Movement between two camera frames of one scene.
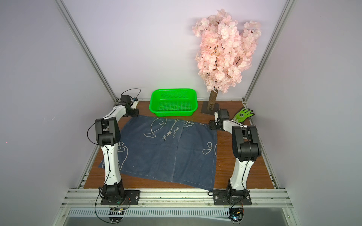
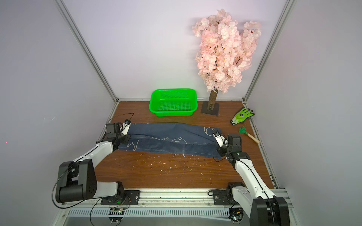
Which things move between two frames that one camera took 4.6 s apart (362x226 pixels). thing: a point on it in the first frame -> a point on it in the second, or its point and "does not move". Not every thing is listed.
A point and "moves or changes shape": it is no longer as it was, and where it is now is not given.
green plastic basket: (174, 102) does not move
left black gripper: (136, 113) -> (127, 140)
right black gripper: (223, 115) -> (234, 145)
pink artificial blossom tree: (225, 52) does not move
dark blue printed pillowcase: (180, 150) moves or changes shape
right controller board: (236, 214) does not move
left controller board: (116, 214) does not move
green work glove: (243, 115) does not move
